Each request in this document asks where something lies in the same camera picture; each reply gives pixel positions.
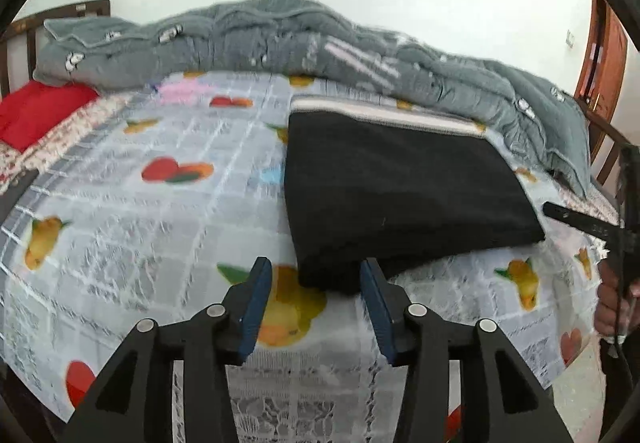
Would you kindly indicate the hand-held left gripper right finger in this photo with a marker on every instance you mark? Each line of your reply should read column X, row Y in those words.
column 380, row 313

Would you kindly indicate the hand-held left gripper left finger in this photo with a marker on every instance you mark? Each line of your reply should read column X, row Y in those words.
column 255, row 308

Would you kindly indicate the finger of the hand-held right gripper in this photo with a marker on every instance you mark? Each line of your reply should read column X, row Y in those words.
column 575, row 220

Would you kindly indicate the black pants with striped waistband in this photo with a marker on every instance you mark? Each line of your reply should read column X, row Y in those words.
column 400, row 193

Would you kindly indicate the person's right hand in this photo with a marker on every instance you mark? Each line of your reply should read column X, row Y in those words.
column 612, row 303

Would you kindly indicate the wooden bed footboard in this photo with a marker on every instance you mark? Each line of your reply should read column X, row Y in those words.
column 607, row 143

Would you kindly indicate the fruit printed checked blanket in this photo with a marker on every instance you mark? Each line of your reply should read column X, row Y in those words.
column 150, row 233

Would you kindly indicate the wooden door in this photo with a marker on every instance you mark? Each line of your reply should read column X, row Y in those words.
column 600, row 58

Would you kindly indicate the floral bedsheet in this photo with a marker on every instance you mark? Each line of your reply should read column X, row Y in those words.
column 65, row 128

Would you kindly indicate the dark grey smartphone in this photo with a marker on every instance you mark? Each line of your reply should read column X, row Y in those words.
column 15, row 195

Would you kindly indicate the grey quilt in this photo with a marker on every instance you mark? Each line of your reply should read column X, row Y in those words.
column 325, row 43

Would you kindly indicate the red pillow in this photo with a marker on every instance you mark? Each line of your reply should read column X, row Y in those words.
column 40, row 110

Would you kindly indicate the wooden bed headboard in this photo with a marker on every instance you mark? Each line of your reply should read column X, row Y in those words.
column 30, row 38

